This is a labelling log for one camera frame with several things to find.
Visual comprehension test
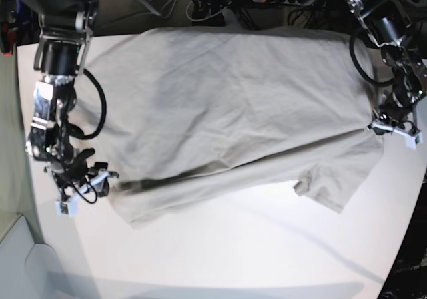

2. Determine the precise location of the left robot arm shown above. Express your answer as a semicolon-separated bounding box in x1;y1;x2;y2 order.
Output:
345;0;426;135

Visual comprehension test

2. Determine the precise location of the red black clamp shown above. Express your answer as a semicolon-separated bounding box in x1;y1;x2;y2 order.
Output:
1;21;17;57

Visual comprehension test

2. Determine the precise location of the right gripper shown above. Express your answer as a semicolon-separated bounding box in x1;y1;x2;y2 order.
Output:
47;149;110;199

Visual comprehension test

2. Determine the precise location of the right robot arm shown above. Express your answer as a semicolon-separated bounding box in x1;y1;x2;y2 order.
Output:
20;0;109;202

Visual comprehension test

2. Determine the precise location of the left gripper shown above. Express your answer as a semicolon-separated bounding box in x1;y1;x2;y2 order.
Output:
377;91;416;129

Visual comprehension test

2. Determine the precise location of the beige t-shirt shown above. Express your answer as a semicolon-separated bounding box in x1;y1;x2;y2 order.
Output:
75;27;384;227

